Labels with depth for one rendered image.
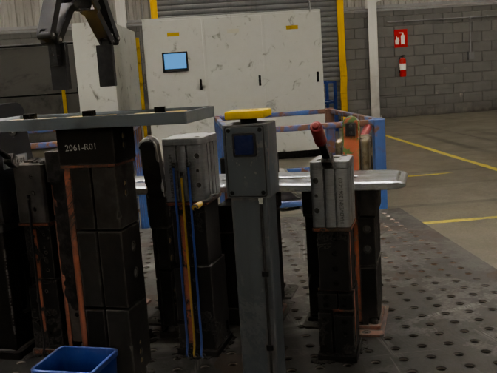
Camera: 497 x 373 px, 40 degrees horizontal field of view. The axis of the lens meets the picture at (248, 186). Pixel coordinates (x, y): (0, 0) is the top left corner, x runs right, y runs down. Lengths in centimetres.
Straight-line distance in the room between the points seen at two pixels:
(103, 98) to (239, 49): 194
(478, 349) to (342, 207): 37
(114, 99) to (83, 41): 84
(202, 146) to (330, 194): 24
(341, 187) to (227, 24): 837
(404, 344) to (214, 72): 828
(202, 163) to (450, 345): 56
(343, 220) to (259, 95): 835
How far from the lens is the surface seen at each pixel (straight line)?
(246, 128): 103
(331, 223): 119
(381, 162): 355
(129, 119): 106
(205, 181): 123
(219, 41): 948
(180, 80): 945
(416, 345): 135
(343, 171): 118
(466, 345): 135
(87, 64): 953
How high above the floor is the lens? 122
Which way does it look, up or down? 9 degrees down
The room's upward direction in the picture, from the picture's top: 4 degrees counter-clockwise
